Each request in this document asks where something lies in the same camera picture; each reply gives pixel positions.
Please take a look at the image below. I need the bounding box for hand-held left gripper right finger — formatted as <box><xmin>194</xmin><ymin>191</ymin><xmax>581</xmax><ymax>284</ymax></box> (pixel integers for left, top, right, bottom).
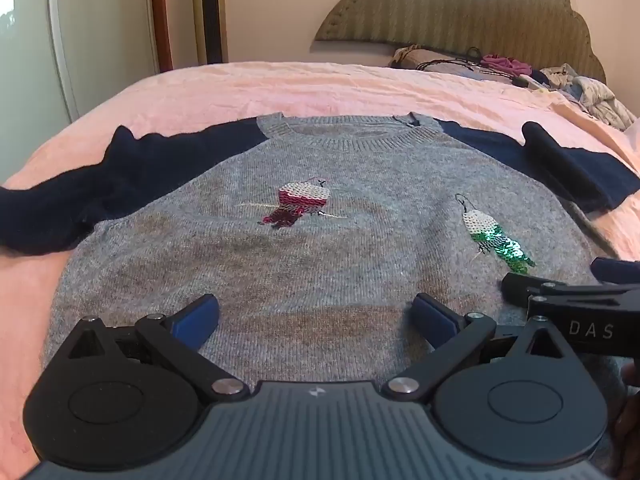
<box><xmin>381</xmin><ymin>292</ymin><xmax>571</xmax><ymax>403</ymax></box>

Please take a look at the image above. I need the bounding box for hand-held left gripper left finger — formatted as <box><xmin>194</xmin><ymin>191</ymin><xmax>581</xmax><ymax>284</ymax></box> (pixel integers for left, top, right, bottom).
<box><xmin>67</xmin><ymin>294</ymin><xmax>251</xmax><ymax>403</ymax></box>

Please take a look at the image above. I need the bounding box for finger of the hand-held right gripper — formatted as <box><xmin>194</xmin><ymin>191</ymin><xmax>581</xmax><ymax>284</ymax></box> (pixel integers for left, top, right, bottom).
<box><xmin>591</xmin><ymin>257</ymin><xmax>640</xmax><ymax>286</ymax></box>
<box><xmin>501</xmin><ymin>272</ymin><xmax>602</xmax><ymax>309</ymax></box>

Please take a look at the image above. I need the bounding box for grey sweater with navy sleeves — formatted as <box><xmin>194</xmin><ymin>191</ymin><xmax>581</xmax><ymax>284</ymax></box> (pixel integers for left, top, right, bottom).
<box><xmin>0</xmin><ymin>112</ymin><xmax>640</xmax><ymax>396</ymax></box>

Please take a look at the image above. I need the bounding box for pile of light clothes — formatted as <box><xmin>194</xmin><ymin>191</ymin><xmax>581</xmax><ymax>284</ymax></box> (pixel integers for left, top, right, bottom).
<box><xmin>537</xmin><ymin>63</ymin><xmax>638</xmax><ymax>131</ymax></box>

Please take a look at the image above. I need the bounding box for purple cloth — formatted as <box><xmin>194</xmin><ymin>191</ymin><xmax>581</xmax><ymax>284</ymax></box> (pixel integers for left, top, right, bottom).
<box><xmin>481</xmin><ymin>53</ymin><xmax>533</xmax><ymax>75</ymax></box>

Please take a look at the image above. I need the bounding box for pink bed sheet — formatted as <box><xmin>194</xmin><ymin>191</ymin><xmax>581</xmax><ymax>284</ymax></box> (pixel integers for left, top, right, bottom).
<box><xmin>0</xmin><ymin>60</ymin><xmax>640</xmax><ymax>480</ymax></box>

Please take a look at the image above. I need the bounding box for olive padded headboard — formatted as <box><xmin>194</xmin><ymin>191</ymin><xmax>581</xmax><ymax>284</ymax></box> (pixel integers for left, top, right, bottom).
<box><xmin>314</xmin><ymin>0</ymin><xmax>607</xmax><ymax>83</ymax></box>

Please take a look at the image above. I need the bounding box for white sliding wardrobe door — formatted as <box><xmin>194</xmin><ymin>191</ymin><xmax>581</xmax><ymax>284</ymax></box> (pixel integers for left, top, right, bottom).
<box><xmin>0</xmin><ymin>0</ymin><xmax>161</xmax><ymax>171</ymax></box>

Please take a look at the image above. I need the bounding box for gold tower air conditioner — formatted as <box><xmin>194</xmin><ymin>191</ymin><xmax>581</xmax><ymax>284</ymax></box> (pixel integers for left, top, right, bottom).
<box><xmin>191</xmin><ymin>0</ymin><xmax>229</xmax><ymax>66</ymax></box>

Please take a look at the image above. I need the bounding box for black cord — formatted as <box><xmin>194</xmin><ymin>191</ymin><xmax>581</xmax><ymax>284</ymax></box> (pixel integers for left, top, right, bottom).
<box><xmin>415</xmin><ymin>47</ymin><xmax>531</xmax><ymax>86</ymax></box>

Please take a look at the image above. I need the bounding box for brown wooden door frame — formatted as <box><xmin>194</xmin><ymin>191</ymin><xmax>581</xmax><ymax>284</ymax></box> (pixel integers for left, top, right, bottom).
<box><xmin>150</xmin><ymin>0</ymin><xmax>175</xmax><ymax>73</ymax></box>

